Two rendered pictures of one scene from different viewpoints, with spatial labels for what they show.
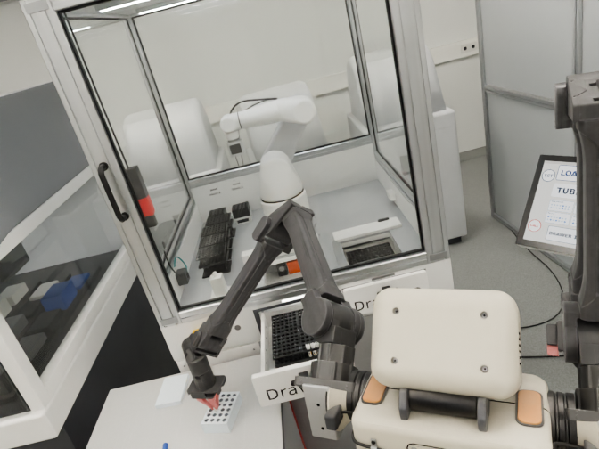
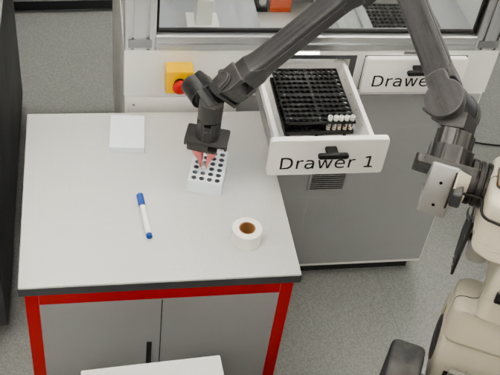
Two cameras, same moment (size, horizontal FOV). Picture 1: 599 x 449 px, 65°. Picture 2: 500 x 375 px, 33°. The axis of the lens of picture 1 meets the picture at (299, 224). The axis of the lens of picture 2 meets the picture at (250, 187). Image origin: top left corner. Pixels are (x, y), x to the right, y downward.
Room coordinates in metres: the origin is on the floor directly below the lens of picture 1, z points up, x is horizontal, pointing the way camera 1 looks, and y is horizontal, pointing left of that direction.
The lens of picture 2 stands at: (-0.36, 0.69, 2.19)
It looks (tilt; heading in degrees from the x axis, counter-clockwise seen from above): 44 degrees down; 344
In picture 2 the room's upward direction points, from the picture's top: 9 degrees clockwise
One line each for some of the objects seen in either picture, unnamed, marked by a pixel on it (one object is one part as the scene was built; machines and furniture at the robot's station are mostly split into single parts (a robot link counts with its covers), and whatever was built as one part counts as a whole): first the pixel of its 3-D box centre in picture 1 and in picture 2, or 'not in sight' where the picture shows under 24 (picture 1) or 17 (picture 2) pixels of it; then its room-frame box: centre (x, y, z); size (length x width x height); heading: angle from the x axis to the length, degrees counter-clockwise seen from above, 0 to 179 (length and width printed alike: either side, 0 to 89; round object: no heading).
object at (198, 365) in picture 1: (197, 361); (209, 107); (1.12, 0.38, 0.98); 0.07 x 0.06 x 0.07; 18
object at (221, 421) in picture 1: (222, 412); (207, 171); (1.12, 0.37, 0.78); 0.12 x 0.08 x 0.04; 163
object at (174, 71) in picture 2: not in sight; (178, 78); (1.37, 0.41, 0.88); 0.07 x 0.05 x 0.07; 88
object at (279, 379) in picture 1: (305, 379); (327, 155); (1.06, 0.09, 0.87); 0.29 x 0.02 x 0.11; 88
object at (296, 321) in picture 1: (300, 337); (310, 104); (1.26, 0.09, 0.87); 0.22 x 0.18 x 0.06; 178
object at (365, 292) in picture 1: (386, 293); (413, 74); (1.37, -0.23, 0.87); 0.29 x 0.02 x 0.11; 88
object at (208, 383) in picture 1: (204, 379); (207, 129); (1.11, 0.38, 0.92); 0.10 x 0.07 x 0.07; 72
